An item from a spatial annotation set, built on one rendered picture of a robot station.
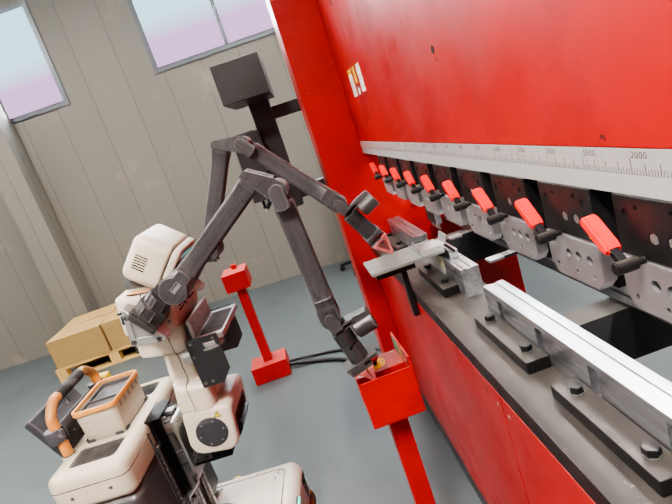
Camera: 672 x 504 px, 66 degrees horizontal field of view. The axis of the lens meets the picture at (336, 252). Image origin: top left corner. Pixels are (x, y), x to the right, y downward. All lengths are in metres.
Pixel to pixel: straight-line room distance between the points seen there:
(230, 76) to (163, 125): 3.21
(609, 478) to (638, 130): 0.54
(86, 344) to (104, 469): 3.79
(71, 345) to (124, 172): 1.89
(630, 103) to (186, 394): 1.43
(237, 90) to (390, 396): 1.78
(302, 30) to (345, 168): 0.68
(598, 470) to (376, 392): 0.71
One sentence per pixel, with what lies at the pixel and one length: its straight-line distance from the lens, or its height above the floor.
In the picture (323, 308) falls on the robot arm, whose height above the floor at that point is 1.06.
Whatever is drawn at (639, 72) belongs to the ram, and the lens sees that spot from 0.69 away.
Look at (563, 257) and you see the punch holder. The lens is 0.96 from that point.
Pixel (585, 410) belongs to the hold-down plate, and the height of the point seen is 0.90.
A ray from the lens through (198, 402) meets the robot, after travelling 1.74.
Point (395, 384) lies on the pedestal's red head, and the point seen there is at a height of 0.77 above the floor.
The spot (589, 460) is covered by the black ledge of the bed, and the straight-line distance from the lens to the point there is 1.01.
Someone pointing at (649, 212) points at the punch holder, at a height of 1.30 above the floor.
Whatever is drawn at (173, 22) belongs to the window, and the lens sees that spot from 5.93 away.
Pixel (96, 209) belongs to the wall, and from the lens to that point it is 6.27.
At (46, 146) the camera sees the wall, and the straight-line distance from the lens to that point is 6.39.
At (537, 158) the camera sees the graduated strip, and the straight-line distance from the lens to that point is 0.93.
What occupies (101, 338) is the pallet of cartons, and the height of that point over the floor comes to 0.29.
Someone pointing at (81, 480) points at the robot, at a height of 0.79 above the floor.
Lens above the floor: 1.53
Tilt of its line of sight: 14 degrees down
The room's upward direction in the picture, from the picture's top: 19 degrees counter-clockwise
